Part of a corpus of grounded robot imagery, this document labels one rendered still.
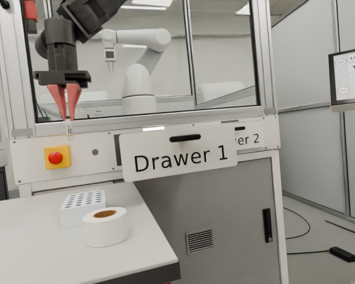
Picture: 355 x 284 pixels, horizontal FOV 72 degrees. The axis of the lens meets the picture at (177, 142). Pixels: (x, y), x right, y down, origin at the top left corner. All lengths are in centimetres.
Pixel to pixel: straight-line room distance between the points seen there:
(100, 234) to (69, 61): 34
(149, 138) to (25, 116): 49
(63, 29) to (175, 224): 75
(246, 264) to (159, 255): 87
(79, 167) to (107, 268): 59
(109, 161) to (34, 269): 56
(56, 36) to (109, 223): 37
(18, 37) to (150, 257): 82
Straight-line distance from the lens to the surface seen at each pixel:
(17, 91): 95
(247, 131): 105
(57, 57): 57
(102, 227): 41
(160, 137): 58
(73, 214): 53
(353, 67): 129
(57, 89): 55
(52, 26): 59
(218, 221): 108
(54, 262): 42
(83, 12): 62
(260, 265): 125
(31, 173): 94
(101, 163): 91
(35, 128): 93
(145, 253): 38
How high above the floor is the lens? 93
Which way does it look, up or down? 3 degrees down
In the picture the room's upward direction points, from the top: 6 degrees counter-clockwise
